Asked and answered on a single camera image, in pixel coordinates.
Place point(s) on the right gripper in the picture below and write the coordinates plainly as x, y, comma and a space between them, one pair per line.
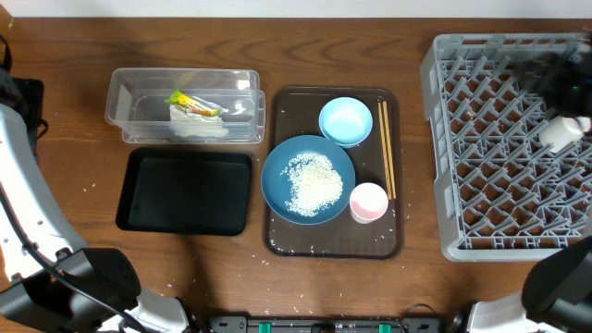
540, 75

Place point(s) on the white cup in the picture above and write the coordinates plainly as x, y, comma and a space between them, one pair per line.
563, 131

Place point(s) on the pink cup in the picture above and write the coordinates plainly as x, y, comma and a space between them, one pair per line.
368, 202

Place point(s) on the green yellow snack wrapper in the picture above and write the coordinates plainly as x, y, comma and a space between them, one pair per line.
189, 105

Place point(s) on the white tissue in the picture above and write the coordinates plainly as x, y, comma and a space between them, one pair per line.
187, 125

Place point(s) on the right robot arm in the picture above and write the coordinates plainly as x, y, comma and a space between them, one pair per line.
556, 296

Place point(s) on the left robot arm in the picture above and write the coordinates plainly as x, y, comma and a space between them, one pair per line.
58, 283

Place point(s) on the grey dishwasher rack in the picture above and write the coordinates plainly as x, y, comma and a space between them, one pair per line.
501, 195

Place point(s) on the right wooden chopstick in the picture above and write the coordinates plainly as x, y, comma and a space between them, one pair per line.
389, 149

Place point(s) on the wooden chopstick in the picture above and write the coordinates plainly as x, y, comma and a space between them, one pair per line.
389, 149
384, 150

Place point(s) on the left wooden chopstick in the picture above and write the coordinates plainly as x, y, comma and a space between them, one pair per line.
384, 150

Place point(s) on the light blue bowl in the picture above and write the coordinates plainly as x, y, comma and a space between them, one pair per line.
346, 121

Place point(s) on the pile of white rice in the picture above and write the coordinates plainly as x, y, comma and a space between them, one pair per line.
314, 184

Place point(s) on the dark brown serving tray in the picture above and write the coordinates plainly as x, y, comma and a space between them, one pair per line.
296, 110

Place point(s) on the large dark blue plate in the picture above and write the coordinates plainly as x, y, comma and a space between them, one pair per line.
276, 189

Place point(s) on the black plastic tray bin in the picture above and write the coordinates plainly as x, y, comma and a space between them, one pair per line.
185, 192

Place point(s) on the clear plastic bin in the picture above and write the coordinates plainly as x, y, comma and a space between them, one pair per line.
136, 103

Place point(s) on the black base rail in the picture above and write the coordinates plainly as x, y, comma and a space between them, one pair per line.
241, 324

